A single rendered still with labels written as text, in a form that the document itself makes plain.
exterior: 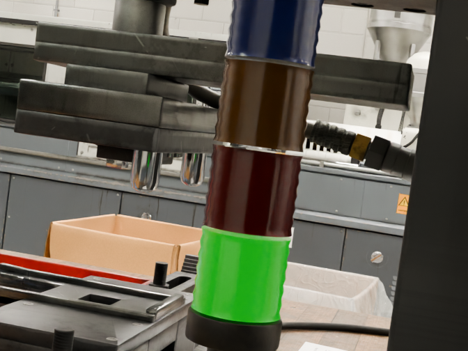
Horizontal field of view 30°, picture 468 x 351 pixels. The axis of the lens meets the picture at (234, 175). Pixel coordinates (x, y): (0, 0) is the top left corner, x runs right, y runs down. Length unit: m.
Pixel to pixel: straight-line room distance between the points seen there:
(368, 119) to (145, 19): 5.09
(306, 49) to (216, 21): 7.10
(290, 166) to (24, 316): 0.30
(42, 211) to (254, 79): 5.42
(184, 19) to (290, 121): 7.20
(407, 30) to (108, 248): 3.20
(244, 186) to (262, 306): 0.05
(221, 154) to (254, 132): 0.02
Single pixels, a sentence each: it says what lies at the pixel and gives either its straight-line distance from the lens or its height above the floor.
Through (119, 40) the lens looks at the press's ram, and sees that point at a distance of 0.61.
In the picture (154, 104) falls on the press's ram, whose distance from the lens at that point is 0.56.
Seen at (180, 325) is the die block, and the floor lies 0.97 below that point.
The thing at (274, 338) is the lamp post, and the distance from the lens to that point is 0.36.
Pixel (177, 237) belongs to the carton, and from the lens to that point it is 3.48.
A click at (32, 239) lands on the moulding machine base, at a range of 5.80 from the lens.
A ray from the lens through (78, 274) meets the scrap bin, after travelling 0.94.
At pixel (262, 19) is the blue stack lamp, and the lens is 0.35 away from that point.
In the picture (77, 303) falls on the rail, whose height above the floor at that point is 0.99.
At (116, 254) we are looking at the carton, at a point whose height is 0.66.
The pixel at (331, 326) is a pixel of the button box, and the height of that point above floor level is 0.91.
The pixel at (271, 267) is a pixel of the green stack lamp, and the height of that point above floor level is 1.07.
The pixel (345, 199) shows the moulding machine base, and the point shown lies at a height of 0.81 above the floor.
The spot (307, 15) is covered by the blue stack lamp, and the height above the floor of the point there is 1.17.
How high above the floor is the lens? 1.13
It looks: 3 degrees down
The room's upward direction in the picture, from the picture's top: 8 degrees clockwise
